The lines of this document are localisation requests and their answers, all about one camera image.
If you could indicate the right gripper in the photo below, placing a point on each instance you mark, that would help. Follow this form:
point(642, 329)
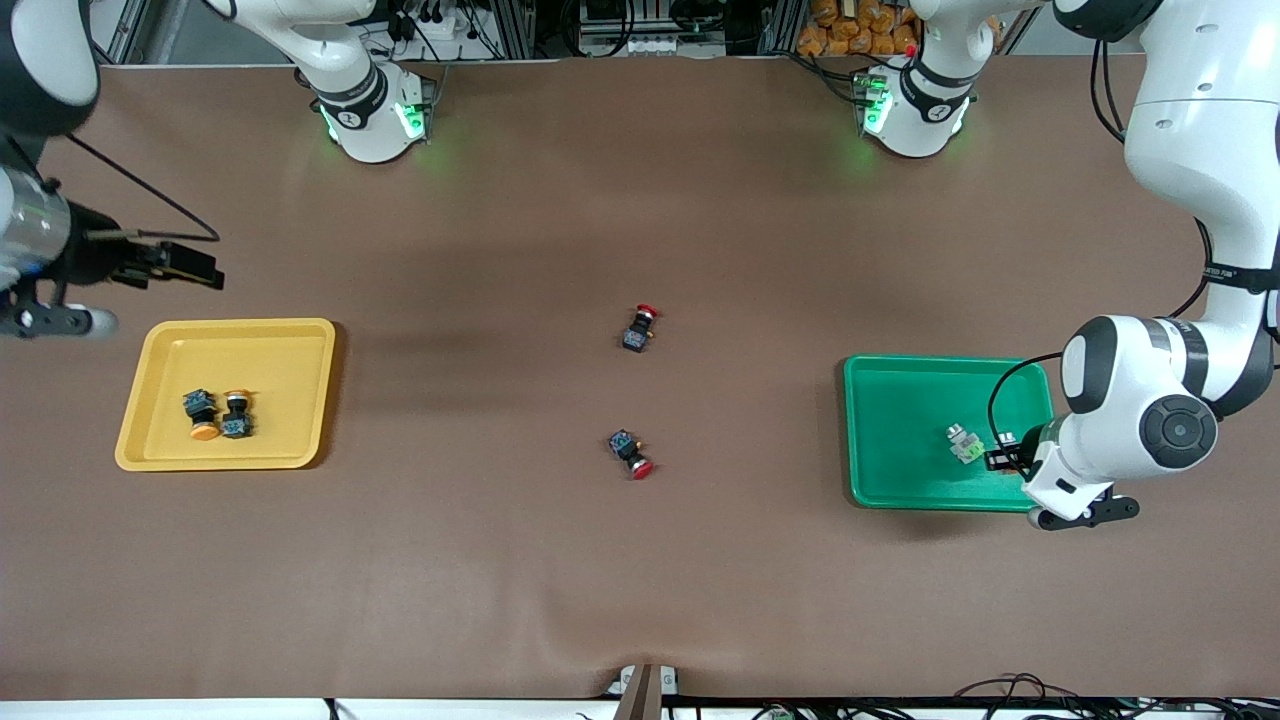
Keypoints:
point(92, 257)

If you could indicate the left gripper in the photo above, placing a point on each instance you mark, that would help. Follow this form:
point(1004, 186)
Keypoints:
point(1029, 447)

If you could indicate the white button with green face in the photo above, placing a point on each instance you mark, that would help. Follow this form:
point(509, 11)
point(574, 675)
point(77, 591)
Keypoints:
point(965, 447)

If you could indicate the yellow push button switch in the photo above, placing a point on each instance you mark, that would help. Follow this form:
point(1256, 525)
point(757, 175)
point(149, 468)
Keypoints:
point(236, 425)
point(200, 405)

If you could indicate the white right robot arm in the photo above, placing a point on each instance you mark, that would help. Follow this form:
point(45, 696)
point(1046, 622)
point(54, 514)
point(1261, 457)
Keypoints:
point(365, 135)

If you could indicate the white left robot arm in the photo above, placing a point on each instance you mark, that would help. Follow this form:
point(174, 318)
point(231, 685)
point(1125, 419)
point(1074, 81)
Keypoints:
point(1200, 150)

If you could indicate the green plastic tray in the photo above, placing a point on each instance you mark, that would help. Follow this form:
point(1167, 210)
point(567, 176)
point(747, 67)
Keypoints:
point(900, 440)

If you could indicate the yellow plastic tray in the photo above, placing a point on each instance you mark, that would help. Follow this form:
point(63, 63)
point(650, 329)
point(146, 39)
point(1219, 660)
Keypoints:
point(280, 400)

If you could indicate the white power strip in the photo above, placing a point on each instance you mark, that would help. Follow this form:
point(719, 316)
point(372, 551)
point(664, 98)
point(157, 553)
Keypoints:
point(440, 25)

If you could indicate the brown table cover mat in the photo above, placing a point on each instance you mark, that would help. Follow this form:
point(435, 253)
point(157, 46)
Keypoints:
point(640, 580)

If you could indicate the orange bagged items pile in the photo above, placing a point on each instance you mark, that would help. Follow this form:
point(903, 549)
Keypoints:
point(860, 40)

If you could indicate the metal table clamp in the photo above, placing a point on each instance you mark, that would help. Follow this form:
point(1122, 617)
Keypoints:
point(640, 695)

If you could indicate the long white socket strip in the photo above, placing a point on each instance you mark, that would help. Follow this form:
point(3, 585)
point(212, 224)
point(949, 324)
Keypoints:
point(640, 45)

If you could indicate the aluminium frame post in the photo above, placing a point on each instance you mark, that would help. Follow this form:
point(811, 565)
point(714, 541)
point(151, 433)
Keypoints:
point(125, 25)

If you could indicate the red push button switch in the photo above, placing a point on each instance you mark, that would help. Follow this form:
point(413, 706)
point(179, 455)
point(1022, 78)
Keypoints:
point(625, 445)
point(636, 335)

